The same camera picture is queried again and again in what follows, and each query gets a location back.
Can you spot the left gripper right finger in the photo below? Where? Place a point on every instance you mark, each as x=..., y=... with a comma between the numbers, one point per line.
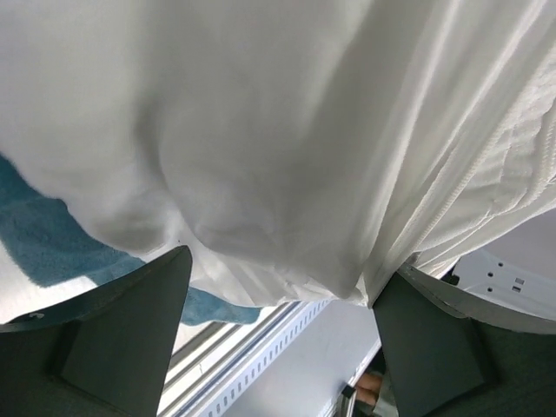
x=450, y=353

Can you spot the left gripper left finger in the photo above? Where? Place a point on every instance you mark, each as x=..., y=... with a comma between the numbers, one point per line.
x=105, y=352

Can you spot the blue patterned pillowcase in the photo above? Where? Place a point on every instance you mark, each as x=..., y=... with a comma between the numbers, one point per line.
x=43, y=246

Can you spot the white pillow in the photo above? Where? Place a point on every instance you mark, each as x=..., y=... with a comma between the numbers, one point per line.
x=303, y=150

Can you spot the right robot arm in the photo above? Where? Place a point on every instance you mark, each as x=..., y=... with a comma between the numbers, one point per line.
x=516, y=271

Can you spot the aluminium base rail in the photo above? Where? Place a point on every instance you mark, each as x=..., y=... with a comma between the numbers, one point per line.
x=216, y=339

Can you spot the white slotted cable duct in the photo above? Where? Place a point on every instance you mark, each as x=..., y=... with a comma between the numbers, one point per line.
x=297, y=367

